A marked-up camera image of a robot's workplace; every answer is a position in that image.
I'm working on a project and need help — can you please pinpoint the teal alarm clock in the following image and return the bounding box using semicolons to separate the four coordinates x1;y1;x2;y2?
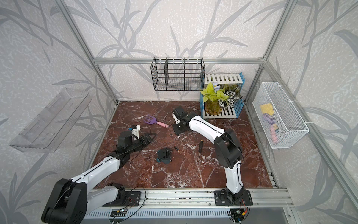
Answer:
156;147;172;164

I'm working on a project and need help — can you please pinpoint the yellow black screwdriver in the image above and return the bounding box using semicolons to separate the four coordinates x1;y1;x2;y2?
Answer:
197;140;204;163

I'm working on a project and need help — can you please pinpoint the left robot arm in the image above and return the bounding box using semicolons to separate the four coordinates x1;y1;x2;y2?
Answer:
41;131;156;224

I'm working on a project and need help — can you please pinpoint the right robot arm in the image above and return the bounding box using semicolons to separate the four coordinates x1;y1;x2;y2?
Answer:
172;106;253;206

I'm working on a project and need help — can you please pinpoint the purple pink garden fork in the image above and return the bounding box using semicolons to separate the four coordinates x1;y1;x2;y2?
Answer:
144;115;169;128

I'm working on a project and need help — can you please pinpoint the potted artificial plant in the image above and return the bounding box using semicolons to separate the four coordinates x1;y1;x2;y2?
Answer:
200;82;242;116

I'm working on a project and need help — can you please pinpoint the blue white slatted crate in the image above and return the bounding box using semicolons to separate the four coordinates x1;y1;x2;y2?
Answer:
200;72;245;119

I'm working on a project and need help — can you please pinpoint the yellow sponge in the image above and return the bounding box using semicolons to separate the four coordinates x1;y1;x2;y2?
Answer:
260;103;275;116

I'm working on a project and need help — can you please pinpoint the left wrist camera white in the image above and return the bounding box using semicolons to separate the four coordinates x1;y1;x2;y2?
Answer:
128;125;141;141

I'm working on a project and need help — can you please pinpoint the black wire wall basket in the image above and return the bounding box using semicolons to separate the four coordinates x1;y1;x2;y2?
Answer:
150;58;206;91

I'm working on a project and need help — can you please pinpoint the left arm base cable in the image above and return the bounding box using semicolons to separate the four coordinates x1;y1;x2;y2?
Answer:
109;184;147;224

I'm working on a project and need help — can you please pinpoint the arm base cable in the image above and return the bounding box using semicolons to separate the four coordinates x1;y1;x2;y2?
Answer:
229;195;254;224
109;184;147;224

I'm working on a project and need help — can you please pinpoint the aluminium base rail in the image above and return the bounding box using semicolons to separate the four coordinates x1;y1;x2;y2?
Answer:
57;187;294;210

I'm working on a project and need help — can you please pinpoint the clear acrylic wall shelf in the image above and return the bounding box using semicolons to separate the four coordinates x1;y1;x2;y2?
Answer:
9;88;92;153

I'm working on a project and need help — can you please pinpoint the white wire wall basket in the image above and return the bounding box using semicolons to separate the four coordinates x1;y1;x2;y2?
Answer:
252;82;310;149

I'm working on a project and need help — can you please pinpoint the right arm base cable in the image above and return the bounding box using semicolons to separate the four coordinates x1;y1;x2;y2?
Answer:
229;195;254;224

